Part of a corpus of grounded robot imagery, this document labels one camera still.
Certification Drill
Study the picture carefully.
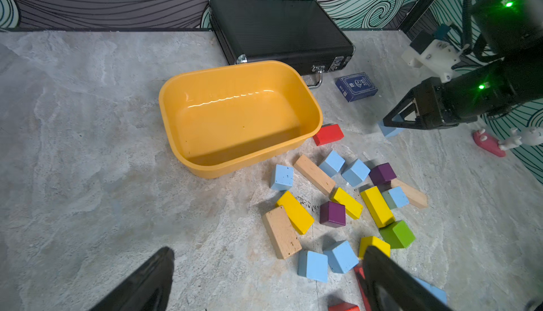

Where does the purple cube right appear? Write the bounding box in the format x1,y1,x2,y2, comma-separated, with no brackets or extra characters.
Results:
369,162,397,186

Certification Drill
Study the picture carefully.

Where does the natural wood block left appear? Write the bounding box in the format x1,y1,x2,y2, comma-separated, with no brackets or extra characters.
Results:
262,206,302,259

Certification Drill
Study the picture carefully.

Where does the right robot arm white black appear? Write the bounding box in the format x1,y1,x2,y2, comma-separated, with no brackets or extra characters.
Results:
383,0,542,130

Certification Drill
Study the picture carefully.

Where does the light blue block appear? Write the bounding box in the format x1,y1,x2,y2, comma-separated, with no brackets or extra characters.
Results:
378,114,404,138
414,277,448,305

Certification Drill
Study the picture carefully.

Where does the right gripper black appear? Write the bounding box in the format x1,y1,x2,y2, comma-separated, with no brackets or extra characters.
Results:
383,77,479,130

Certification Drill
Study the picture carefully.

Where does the purple cube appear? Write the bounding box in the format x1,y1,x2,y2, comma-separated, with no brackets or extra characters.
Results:
369,162,397,186
320,201,346,228

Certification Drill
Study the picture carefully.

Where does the black ribbed case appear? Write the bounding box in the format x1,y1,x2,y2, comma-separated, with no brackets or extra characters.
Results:
209,0,356,89

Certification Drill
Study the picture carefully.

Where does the red cube bottom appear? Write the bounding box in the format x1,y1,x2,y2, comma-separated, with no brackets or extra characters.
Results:
328,302,360,311

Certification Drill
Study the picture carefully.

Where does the pink and white toy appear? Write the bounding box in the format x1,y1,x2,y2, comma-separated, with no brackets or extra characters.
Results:
472,127,542,158

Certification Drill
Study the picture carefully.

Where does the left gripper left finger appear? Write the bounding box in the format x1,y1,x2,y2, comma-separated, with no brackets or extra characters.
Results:
91,247,175,310

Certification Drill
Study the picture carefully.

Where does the yellow long block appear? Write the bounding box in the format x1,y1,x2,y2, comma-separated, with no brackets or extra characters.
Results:
360,186,395,228
276,191,315,235

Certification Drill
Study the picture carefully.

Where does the yellow plastic bin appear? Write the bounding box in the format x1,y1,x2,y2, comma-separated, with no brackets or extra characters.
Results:
158,61,323,179

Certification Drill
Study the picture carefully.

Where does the yellow block centre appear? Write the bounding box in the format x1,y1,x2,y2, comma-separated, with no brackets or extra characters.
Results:
331,187,363,220

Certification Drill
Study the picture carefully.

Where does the purple cube centre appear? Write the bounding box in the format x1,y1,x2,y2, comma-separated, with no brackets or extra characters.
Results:
320,201,346,228

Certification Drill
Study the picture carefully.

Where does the red flat block top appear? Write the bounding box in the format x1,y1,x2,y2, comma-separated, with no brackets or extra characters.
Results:
313,124,344,146

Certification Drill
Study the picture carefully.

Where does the natural wood block right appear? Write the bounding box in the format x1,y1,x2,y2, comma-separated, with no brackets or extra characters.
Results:
390,178,428,209

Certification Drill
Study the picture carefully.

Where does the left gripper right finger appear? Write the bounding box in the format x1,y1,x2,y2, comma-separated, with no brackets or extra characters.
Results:
362,246,450,310

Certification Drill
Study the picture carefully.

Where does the yellow long block right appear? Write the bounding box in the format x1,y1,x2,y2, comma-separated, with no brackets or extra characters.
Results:
360,186,395,228

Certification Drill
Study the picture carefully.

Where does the red long block bottom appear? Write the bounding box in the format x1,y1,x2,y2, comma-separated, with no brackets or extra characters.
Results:
354,264,372,311

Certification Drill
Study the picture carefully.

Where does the yellow cube lower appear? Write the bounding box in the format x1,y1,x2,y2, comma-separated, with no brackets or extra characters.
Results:
359,236,391,259

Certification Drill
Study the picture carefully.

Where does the light blue cube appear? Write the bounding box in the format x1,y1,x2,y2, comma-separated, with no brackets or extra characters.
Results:
298,250,328,283
323,240,359,274
382,187,410,210
342,159,370,187
270,165,294,191
319,151,346,177

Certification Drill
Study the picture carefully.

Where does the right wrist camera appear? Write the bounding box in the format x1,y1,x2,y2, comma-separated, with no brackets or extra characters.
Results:
402,31,471,83

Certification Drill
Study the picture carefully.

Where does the green cube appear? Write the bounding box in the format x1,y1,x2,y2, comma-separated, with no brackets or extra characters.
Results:
379,220,416,250

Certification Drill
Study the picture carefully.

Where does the natural wood block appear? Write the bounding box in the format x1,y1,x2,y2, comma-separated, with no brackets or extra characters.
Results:
294,155,336,196
262,206,302,259
390,178,428,209

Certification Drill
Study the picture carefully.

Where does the natural wood block upper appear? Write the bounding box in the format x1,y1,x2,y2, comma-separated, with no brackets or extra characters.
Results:
294,155,336,196

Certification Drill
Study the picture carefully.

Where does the blue card deck box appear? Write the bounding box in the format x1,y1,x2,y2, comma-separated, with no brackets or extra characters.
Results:
335,73,378,102

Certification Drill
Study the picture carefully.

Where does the yellow long block left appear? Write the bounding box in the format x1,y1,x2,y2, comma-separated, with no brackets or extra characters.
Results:
276,191,315,235

